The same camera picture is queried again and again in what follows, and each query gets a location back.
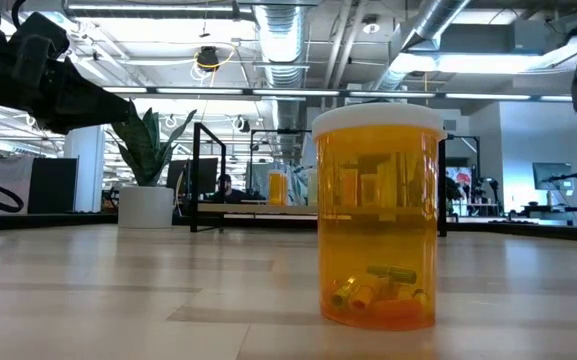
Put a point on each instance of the black partition panel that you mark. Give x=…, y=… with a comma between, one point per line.
x=53, y=185

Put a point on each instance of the colourful wall poster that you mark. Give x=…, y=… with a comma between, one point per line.
x=465, y=177

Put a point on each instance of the background black robot arm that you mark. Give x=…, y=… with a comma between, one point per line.
x=490, y=187

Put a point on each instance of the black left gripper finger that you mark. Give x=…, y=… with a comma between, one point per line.
x=88, y=120
x=88, y=95

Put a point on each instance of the white cloth banner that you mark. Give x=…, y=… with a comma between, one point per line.
x=3, y=175

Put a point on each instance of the black overhead camera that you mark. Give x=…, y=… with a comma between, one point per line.
x=208, y=57

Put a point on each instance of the ceiling strip light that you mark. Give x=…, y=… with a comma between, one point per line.
x=393, y=94
x=198, y=91
x=295, y=92
x=488, y=96
x=555, y=98

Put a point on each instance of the grey computer monitor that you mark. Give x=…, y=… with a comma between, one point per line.
x=550, y=175

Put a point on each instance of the small orange pill bottle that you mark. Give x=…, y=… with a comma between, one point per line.
x=277, y=190

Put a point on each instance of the person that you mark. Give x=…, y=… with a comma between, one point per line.
x=227, y=190
x=452, y=192

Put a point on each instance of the green plant in white pot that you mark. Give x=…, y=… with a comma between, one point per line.
x=145, y=207

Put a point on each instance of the silver ribbed air duct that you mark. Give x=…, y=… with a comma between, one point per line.
x=283, y=40
x=428, y=25

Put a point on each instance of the large orange bottle with capsules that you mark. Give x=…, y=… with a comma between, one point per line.
x=378, y=225

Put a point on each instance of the wooden shelf with black frame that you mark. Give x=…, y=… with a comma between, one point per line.
x=218, y=207

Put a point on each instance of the black computer monitor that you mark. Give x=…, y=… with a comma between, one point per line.
x=208, y=172

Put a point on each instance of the background black metal frame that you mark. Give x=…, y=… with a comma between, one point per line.
x=280, y=131

